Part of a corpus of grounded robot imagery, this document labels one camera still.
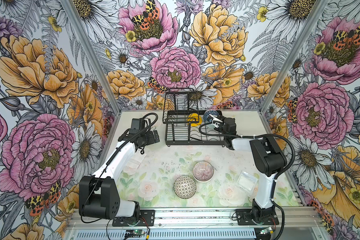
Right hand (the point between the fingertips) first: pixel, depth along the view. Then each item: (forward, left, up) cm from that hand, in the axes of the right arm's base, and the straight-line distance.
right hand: (220, 117), depth 100 cm
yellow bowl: (-13, +18, +13) cm, 26 cm away
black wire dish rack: (-10, +23, +6) cm, 26 cm away
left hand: (-19, +43, +1) cm, 47 cm away
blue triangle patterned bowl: (+12, +4, -6) cm, 14 cm away
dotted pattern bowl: (-40, +25, -12) cm, 48 cm away
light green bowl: (-12, +8, +6) cm, 16 cm away
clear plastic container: (-37, -11, -14) cm, 41 cm away
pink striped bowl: (-32, +14, -10) cm, 37 cm away
